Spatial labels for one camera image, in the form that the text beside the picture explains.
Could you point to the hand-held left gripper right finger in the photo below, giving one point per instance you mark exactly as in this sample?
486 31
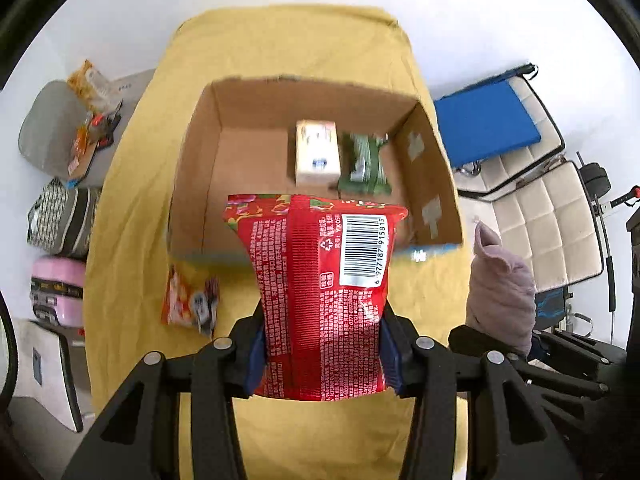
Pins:
392 362

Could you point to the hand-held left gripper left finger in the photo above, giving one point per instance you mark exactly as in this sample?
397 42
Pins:
255 360

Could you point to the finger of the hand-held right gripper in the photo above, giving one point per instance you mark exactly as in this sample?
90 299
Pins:
467 340
575 360

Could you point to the mauve cloth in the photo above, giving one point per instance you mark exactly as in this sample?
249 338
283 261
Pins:
497 292

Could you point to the red snack packet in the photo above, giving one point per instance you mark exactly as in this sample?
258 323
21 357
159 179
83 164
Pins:
320 300

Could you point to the cardboard box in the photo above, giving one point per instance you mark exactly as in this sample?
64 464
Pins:
240 180

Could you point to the black and blue bag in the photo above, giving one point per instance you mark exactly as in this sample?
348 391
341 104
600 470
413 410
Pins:
552 307

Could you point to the orange snack packet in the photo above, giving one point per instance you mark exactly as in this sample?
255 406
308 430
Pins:
187 300

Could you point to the beige padded chair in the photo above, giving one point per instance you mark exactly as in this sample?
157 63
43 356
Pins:
550 220

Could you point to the black metal stand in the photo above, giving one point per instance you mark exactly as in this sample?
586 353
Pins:
607 220

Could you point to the green packet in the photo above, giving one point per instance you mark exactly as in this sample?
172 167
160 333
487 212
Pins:
364 165

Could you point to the pink suitcase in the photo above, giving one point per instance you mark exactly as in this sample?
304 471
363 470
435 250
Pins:
57 290

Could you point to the white tissue pack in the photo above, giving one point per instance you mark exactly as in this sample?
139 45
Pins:
316 152

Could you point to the yellow tablecloth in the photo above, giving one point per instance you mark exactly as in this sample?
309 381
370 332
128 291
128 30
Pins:
145 170

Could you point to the blue cushion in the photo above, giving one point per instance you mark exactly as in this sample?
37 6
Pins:
487 120

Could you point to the patterned black white bag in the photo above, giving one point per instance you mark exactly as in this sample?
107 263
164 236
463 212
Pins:
62 220

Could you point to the orange and black packets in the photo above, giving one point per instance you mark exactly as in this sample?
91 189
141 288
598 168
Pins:
92 137

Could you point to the grey chair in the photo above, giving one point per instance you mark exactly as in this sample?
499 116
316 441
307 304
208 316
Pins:
55 130

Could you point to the yellow snack bag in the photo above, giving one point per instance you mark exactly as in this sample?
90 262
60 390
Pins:
89 85

